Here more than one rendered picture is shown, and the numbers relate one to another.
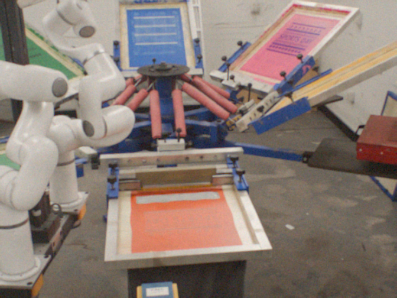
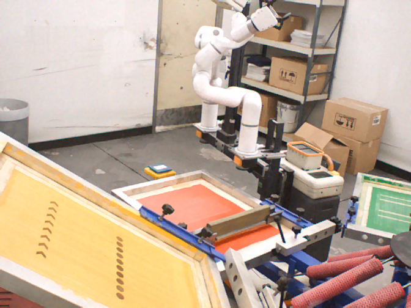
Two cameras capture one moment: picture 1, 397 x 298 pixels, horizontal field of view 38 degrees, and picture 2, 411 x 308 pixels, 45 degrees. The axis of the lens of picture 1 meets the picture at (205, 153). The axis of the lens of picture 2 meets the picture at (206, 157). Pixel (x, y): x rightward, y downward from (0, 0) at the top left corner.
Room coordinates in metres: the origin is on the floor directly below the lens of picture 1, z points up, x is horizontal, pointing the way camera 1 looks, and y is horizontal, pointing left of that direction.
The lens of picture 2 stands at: (3.81, -1.11, 2.04)
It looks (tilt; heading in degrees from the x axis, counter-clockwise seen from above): 21 degrees down; 145
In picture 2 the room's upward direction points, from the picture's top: 6 degrees clockwise
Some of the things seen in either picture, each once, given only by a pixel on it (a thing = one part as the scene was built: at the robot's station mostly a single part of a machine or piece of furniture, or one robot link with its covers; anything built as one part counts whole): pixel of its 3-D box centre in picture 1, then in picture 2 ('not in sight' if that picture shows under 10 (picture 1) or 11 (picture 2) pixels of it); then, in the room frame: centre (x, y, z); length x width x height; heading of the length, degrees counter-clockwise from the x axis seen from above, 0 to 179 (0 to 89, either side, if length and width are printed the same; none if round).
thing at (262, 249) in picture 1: (180, 208); (207, 212); (2.10, 0.10, 0.97); 0.79 x 0.58 x 0.04; 7
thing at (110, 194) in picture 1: (113, 187); (284, 219); (2.31, 0.41, 0.98); 0.30 x 0.05 x 0.07; 7
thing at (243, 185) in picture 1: (237, 179); not in sight; (2.37, -0.14, 0.98); 0.30 x 0.05 x 0.07; 7
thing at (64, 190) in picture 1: (59, 181); (250, 137); (1.85, 0.52, 1.21); 0.16 x 0.13 x 0.15; 85
